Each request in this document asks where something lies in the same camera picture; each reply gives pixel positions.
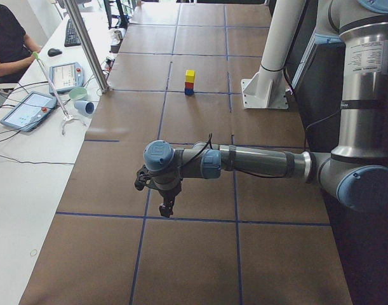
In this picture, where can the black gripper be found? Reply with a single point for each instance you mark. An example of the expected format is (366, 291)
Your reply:
(167, 194)

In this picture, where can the blue wooden block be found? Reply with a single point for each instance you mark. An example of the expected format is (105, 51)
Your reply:
(188, 92)

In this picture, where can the red wooden block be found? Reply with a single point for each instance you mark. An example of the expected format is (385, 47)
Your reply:
(189, 85)

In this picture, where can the yellow wooden block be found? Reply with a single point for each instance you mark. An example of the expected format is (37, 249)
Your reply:
(190, 76)

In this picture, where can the blue plastic cup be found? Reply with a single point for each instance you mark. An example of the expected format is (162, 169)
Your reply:
(84, 107)

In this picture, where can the grabber stick tool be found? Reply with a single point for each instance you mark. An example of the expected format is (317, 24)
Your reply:
(68, 118)

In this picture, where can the far teach pendant tablet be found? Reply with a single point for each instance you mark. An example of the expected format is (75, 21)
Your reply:
(66, 76)

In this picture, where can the teach pendant tablet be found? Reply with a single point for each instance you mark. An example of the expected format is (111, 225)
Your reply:
(66, 76)
(30, 112)

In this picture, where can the near teach pendant tablet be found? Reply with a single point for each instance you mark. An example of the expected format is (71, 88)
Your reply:
(30, 112)

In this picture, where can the metal can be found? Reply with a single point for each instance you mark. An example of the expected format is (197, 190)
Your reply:
(118, 35)

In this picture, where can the black computer mouse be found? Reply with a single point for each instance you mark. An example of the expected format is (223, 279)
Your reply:
(52, 52)

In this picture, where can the black keyboard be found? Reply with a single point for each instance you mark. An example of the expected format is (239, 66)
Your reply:
(71, 36)

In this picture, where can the seated person black shirt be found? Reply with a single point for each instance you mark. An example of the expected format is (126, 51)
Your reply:
(16, 47)

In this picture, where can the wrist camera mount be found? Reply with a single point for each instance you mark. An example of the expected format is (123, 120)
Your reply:
(143, 179)

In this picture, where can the aluminium frame post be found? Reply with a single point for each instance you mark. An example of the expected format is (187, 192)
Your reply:
(77, 20)

